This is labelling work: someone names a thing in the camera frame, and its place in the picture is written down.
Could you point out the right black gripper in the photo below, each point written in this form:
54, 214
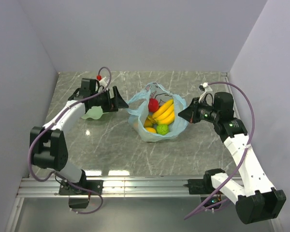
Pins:
191, 113

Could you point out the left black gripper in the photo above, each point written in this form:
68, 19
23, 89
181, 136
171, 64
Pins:
113, 104

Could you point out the light blue plastic bag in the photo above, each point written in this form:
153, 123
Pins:
138, 110

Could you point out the yellow fake banana bunch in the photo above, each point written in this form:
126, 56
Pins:
164, 115

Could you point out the green fake lime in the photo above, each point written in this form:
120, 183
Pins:
162, 129

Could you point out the red fake apple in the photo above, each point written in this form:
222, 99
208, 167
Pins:
153, 105

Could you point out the fake mango yellow green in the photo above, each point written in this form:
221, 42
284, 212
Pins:
148, 123

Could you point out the yellow fake lemon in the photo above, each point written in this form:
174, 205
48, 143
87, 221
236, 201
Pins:
150, 129

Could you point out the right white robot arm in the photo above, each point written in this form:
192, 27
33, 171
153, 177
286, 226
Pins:
257, 199

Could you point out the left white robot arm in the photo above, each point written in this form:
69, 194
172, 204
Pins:
48, 149

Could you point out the light green wavy plate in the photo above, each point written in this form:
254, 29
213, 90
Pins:
94, 112

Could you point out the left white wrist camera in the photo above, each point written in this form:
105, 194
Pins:
103, 81

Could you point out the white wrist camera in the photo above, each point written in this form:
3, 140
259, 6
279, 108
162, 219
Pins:
103, 81
206, 89

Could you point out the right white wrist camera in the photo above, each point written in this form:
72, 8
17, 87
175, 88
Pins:
206, 89

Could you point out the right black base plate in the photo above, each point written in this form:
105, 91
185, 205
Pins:
199, 186

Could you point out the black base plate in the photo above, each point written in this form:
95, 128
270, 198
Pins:
199, 186
67, 189

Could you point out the aluminium rail frame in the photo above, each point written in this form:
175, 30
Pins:
144, 184

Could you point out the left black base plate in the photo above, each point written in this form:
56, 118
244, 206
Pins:
67, 189

